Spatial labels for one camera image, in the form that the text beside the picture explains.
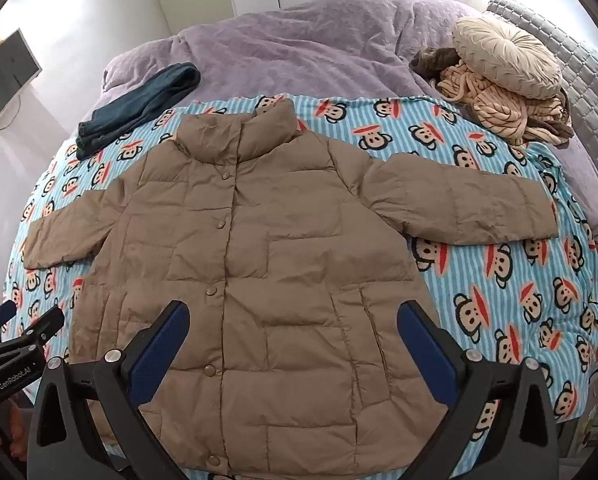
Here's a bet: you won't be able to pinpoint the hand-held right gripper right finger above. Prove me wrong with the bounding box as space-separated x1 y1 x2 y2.
396 300 562 480

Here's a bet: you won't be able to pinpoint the person's left hand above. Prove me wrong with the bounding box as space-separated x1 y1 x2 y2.
0 410 30 466

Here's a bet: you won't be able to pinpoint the round cream pleated cushion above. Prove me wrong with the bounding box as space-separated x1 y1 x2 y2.
451 14 564 101

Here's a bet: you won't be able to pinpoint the beige cable knit blanket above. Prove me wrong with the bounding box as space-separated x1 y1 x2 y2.
436 57 572 147

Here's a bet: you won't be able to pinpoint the purple fluffy duvet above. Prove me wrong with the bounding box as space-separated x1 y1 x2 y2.
101 0 598 306

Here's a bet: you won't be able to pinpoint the thin monitor cable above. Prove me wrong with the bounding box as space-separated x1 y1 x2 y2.
0 94 20 133

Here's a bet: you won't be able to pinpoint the brown furry cloth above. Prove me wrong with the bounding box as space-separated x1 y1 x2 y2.
410 46 460 87

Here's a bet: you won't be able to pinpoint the dark teal folded pants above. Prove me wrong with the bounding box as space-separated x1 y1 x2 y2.
76 62 202 161

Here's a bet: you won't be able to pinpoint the blue striped monkey printed blanket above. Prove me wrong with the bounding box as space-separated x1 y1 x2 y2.
4 92 598 480

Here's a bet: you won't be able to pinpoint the tan quilted puffer jacket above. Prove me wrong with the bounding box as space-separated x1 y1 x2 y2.
23 107 560 478

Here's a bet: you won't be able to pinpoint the flat screen monitor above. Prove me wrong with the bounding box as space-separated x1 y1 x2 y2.
0 29 42 113

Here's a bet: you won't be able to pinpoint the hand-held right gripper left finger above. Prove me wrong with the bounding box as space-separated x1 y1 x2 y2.
27 300 190 480

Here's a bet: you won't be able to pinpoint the grey quilted headboard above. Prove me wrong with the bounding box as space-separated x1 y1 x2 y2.
484 0 598 196

